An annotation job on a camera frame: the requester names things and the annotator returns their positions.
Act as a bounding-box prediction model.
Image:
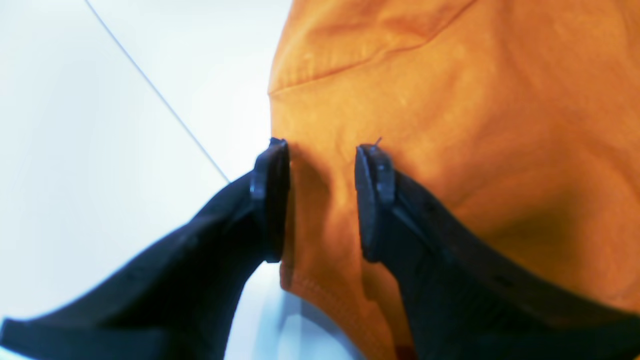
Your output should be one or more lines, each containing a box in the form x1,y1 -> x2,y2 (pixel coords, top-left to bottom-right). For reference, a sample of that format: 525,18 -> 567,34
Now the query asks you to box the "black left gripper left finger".
1,137 -> 290,360

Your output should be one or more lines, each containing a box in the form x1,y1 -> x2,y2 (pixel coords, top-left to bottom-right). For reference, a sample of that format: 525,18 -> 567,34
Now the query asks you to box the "orange t-shirt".
269,0 -> 640,360

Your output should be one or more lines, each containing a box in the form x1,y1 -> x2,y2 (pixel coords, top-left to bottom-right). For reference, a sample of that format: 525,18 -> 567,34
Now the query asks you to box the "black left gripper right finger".
355,144 -> 640,360

